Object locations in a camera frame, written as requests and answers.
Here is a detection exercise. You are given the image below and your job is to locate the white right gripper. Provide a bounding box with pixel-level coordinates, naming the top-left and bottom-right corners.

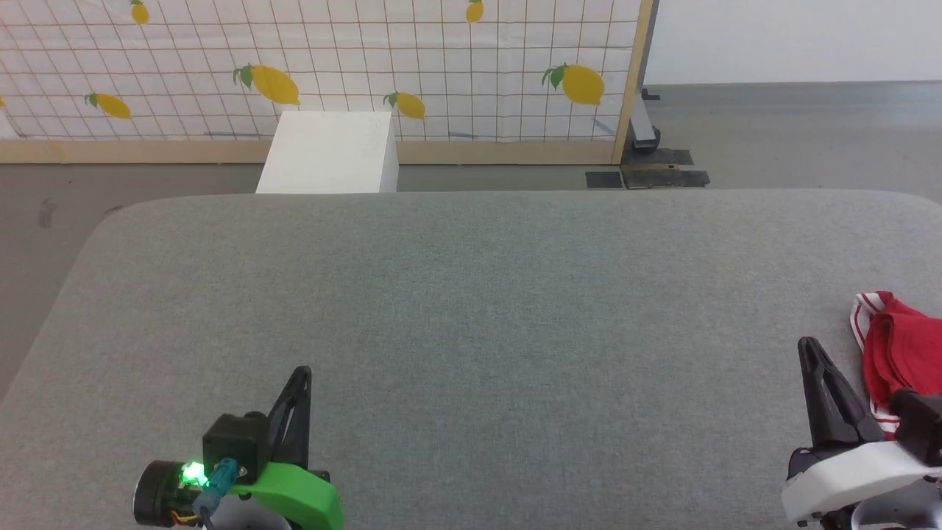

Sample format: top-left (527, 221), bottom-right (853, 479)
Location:
top-left (780, 336), bottom-right (942, 526)

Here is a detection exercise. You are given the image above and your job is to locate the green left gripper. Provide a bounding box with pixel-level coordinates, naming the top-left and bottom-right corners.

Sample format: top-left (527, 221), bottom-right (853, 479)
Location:
top-left (132, 365), bottom-right (346, 530)

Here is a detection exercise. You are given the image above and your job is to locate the red and white sports jersey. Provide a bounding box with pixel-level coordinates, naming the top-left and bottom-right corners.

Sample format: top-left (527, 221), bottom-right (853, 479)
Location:
top-left (849, 291), bottom-right (942, 440)

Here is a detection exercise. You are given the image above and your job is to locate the grey upholstered sofa cushion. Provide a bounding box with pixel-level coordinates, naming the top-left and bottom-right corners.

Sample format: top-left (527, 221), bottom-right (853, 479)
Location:
top-left (0, 188), bottom-right (942, 530)

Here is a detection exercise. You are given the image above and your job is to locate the white rectangular box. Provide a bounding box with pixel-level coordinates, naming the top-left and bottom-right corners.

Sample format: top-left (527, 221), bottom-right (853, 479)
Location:
top-left (255, 110), bottom-right (400, 194)

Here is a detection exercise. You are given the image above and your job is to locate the large black floor mat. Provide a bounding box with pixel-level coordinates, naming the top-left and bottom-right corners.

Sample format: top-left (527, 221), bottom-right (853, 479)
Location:
top-left (620, 148), bottom-right (712, 191)

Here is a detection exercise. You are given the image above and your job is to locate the grey metal partition foot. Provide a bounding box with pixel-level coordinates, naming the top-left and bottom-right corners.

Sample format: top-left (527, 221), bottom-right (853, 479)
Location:
top-left (628, 87), bottom-right (662, 153)

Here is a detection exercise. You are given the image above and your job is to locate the lemon print partition screen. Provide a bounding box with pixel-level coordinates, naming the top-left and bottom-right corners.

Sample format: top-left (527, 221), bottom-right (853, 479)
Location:
top-left (0, 0), bottom-right (657, 166)

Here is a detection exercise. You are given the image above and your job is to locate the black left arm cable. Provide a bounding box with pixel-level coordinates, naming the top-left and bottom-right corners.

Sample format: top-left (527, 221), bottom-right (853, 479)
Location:
top-left (191, 457), bottom-right (241, 530)

